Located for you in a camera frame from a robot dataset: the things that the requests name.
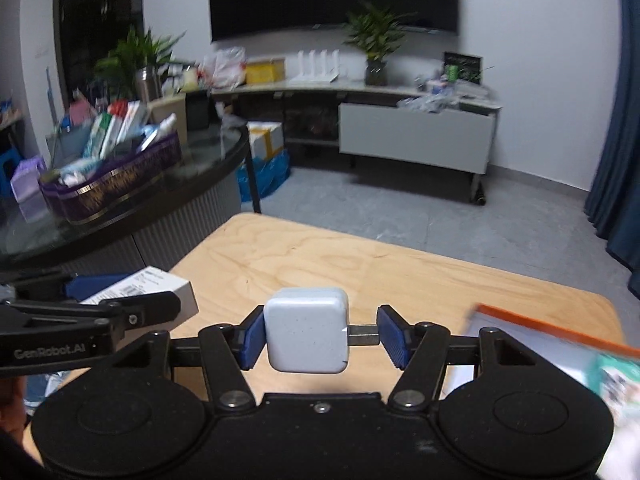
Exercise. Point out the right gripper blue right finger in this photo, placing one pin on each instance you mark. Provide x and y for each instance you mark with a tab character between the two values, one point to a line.
395	334

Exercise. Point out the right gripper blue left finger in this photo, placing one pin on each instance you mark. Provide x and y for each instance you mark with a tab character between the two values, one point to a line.
250	338

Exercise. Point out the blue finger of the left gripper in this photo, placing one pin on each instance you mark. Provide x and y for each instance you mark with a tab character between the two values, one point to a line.
82	287

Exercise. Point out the white square power adapter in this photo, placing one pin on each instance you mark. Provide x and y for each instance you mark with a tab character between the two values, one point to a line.
308	330

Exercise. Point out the white adapter packaging box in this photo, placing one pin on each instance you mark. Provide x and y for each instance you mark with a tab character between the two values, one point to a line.
149	281

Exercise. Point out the person's left hand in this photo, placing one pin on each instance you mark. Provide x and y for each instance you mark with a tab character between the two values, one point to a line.
12	408

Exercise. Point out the purple gold storage basket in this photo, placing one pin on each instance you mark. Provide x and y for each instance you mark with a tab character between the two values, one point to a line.
113	183

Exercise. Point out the black glass round table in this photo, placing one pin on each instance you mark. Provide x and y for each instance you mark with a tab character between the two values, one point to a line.
157	227

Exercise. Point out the purple plastic stool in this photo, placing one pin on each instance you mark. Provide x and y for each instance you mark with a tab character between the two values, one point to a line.
25	181

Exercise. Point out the blue plastic bag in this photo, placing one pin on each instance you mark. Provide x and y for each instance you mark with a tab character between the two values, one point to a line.
270	175

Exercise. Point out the white yellow cardboard box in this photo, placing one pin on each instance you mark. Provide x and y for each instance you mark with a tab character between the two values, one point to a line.
266	139

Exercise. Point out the long TV console cabinet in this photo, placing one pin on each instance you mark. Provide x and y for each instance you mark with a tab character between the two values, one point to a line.
453	129

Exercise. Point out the orange rimmed white tray box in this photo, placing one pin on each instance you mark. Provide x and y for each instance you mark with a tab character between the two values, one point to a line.
538	401

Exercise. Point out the large plant in metal pot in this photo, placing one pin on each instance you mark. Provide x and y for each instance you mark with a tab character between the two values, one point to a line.
137	51

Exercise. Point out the dark blue curtain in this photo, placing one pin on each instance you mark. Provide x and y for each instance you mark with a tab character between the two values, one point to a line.
612	205

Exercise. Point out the white plastic bag on console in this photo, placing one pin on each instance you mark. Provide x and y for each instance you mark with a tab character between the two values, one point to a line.
224	69

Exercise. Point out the white router with antennas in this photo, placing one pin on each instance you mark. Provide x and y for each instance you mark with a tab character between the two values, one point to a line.
321	67

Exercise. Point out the yellow box on console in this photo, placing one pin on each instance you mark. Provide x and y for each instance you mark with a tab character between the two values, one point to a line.
265	71

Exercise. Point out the potted green plant on console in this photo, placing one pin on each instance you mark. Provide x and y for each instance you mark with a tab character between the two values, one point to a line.
377	32

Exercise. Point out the black green picture frame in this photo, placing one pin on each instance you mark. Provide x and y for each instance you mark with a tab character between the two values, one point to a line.
465	67

